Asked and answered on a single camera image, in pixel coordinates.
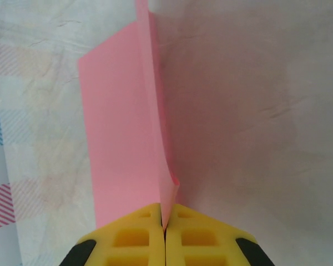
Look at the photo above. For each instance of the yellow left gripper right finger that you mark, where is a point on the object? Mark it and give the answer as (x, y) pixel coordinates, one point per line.
(199, 238)

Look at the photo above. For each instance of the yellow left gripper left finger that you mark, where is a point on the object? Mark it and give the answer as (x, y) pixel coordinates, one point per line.
(133, 238)

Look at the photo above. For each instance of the pink square paper sheet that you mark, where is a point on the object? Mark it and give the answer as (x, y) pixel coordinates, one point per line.
(122, 124)

